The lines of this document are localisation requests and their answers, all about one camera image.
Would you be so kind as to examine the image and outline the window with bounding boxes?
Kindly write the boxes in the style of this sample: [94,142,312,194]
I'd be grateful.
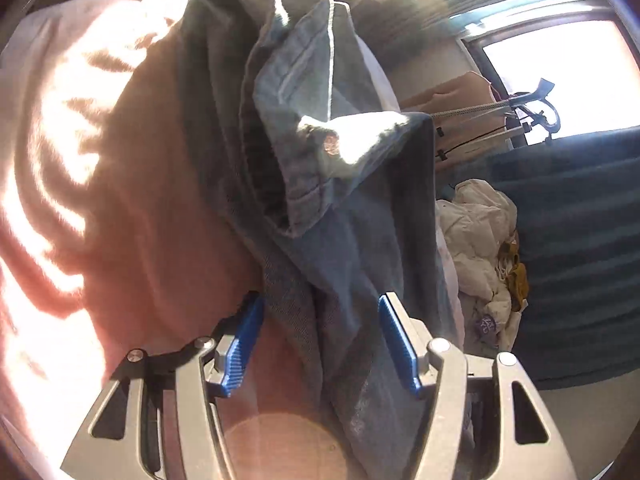
[470,19,640,141]

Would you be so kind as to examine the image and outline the wide teal curtain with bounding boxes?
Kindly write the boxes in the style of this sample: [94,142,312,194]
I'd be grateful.
[485,127,640,392]

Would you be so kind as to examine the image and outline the metal drying rack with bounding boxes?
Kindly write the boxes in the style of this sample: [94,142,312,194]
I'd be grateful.
[430,77,562,162]

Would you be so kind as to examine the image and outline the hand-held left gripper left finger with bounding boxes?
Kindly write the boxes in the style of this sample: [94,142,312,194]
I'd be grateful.
[60,292,266,480]

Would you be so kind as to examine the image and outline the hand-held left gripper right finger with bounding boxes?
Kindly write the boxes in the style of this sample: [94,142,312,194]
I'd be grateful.
[377,291,578,480]

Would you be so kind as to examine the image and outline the pink blanket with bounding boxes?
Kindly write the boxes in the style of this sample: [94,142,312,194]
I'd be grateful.
[0,0,351,480]

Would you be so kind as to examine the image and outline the blue denim jeans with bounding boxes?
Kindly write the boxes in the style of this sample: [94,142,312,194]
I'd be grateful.
[172,0,463,480]

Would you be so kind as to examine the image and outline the cream crumpled clothes pile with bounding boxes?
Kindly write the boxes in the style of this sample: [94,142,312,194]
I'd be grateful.
[435,179,521,352]

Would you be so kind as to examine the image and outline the mustard yellow cloth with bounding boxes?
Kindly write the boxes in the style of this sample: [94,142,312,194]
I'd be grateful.
[504,245,530,307]

